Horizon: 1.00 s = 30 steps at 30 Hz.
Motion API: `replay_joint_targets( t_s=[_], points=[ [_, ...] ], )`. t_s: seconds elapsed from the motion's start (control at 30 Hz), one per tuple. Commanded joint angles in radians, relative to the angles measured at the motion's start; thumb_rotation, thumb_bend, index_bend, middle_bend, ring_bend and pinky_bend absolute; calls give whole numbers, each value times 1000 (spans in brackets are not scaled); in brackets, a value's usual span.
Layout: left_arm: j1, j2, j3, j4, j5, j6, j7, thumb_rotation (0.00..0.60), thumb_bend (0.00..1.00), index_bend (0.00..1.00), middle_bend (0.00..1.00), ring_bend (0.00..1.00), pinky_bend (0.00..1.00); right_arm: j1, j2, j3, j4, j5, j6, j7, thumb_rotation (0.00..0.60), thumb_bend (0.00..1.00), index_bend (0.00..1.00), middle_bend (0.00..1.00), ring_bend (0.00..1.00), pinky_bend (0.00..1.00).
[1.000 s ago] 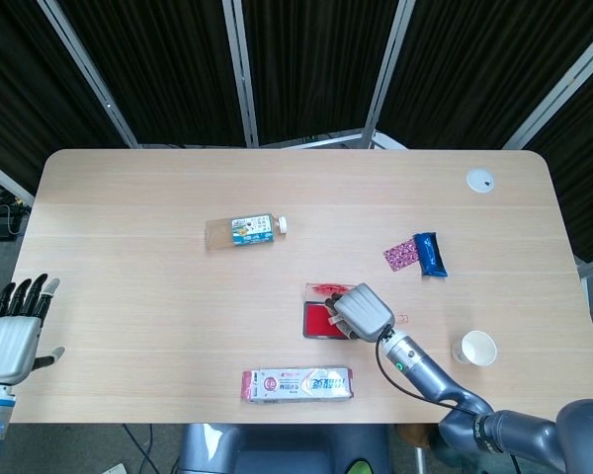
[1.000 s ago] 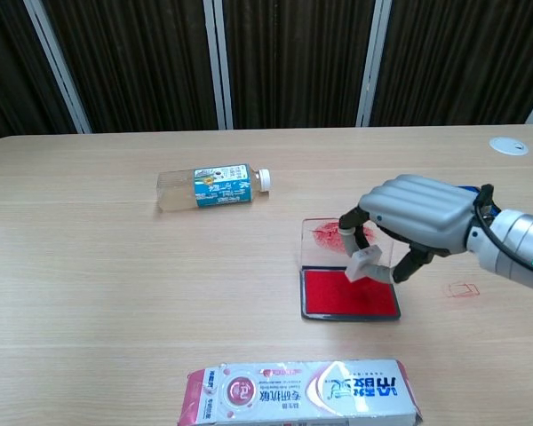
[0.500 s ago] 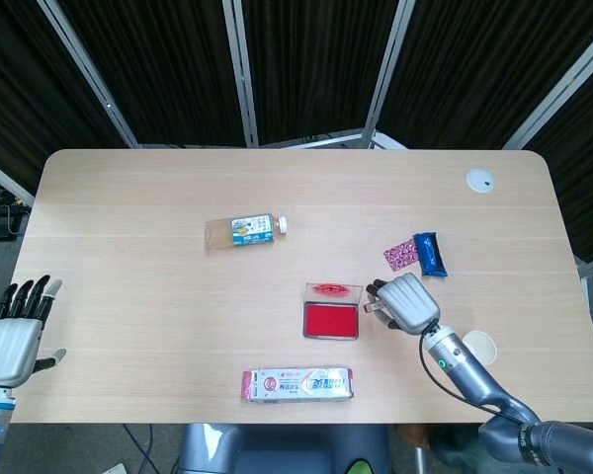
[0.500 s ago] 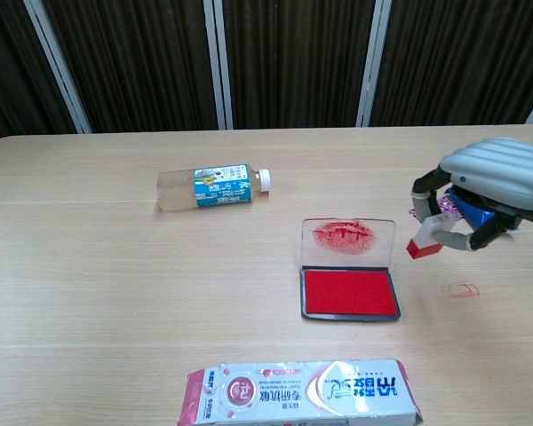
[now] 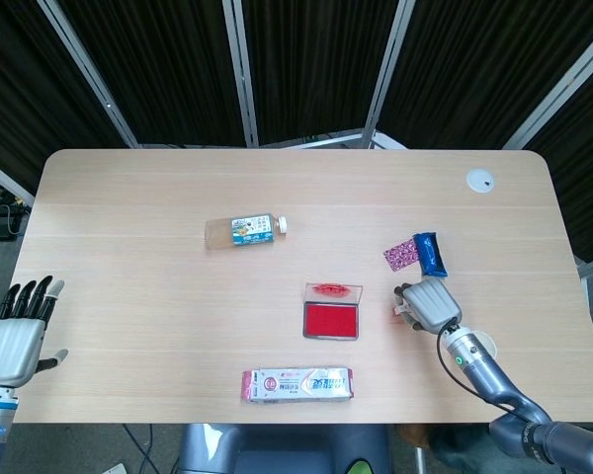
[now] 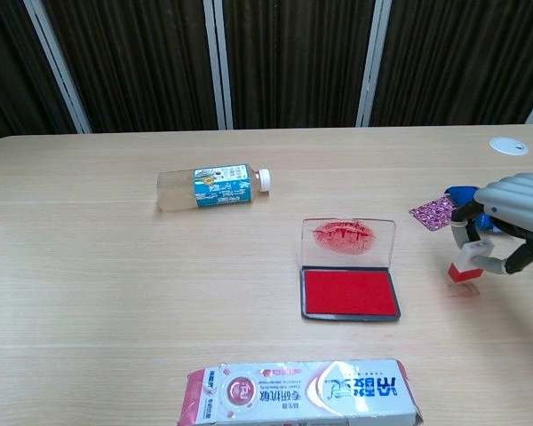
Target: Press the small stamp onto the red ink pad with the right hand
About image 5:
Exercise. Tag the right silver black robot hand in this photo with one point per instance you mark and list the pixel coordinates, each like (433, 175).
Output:
(427, 308)

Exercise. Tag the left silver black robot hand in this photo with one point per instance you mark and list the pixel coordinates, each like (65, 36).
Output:
(12, 345)

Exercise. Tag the small red stamp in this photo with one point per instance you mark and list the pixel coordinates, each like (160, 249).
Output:
(398, 311)

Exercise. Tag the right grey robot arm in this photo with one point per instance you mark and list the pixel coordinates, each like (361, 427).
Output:
(504, 390)

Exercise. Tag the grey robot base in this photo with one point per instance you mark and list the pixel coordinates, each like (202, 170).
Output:
(281, 449)

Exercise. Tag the red ink pad case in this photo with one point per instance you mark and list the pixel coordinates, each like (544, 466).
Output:
(331, 313)

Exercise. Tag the blue snack packet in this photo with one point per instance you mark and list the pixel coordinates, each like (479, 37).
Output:
(430, 255)

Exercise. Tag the pink patterned card packet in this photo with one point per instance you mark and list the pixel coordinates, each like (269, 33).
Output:
(401, 255)

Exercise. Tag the white paper cup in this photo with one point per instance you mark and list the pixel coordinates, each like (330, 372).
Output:
(489, 343)

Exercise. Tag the white pink toothpaste box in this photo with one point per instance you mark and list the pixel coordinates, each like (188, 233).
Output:
(296, 385)

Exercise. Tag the clear plastic drink bottle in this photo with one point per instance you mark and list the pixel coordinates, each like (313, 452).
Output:
(242, 231)

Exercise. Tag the black curtain screen panels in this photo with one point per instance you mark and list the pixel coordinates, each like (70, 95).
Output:
(306, 64)

